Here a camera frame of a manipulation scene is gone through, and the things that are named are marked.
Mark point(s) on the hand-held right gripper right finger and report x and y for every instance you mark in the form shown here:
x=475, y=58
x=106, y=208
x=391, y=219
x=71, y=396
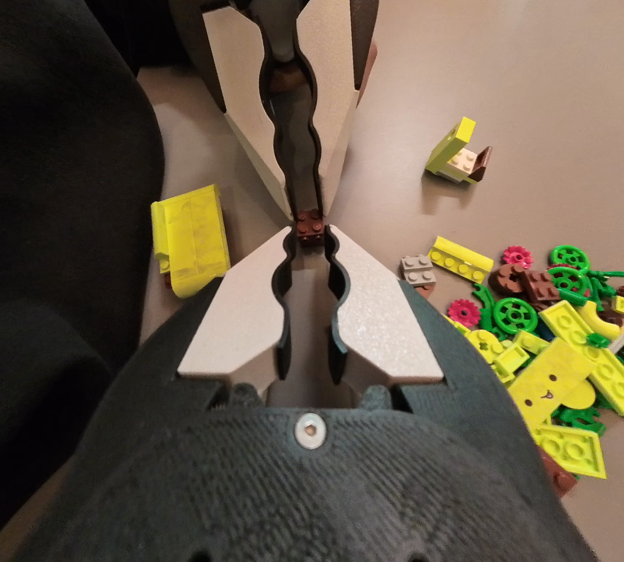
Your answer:
x=390, y=328

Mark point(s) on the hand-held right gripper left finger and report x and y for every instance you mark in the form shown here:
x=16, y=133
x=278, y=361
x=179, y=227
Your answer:
x=234, y=328

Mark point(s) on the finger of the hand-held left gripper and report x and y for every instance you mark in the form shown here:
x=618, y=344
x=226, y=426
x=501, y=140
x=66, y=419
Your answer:
x=234, y=60
x=331, y=60

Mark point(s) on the large lime brick assembly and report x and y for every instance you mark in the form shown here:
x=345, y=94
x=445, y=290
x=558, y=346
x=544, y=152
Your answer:
x=195, y=240

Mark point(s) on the brown square brick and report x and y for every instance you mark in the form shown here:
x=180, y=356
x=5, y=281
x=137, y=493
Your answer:
x=309, y=225

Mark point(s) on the small lime brown brick block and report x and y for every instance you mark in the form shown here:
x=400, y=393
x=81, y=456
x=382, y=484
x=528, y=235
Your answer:
x=453, y=142

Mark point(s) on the person's left hand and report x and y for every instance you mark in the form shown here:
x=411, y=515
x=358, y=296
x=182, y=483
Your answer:
x=287, y=77

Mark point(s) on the small grey plate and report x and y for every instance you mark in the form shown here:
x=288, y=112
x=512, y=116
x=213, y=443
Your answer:
x=417, y=265

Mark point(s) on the pile of loose toy bricks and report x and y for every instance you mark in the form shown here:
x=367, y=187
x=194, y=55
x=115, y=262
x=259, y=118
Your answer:
x=551, y=386

